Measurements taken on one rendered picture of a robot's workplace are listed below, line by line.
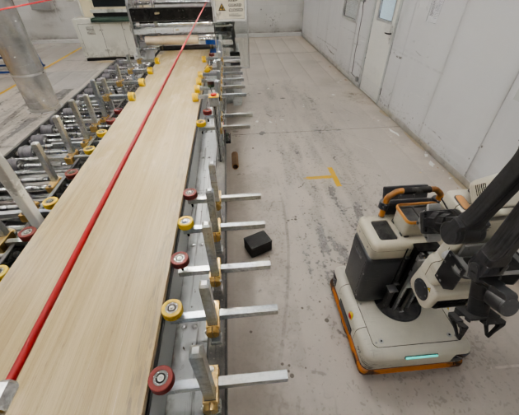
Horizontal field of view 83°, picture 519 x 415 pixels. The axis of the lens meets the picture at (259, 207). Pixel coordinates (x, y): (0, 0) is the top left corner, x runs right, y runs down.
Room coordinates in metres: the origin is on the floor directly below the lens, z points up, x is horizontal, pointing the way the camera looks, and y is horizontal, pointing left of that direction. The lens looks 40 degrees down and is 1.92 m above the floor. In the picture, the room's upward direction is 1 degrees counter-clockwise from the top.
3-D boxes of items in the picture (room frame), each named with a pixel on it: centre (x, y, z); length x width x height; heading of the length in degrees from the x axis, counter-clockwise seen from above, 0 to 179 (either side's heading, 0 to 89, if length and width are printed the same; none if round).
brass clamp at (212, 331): (0.61, 0.19, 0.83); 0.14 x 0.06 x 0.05; 5
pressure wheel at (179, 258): (0.87, 0.37, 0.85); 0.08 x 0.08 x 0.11
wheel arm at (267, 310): (0.64, 0.15, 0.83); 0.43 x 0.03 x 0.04; 95
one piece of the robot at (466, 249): (0.73, -0.88, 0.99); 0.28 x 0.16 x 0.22; 94
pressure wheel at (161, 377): (0.37, 0.33, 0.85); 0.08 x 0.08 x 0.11
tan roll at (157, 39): (5.14, 1.10, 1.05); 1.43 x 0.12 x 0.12; 95
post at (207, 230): (0.84, 0.21, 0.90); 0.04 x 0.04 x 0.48; 5
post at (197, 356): (0.34, 0.17, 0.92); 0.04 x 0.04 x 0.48; 5
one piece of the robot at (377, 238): (1.12, -0.85, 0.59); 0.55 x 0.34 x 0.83; 94
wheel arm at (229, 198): (1.38, 0.21, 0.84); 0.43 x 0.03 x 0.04; 95
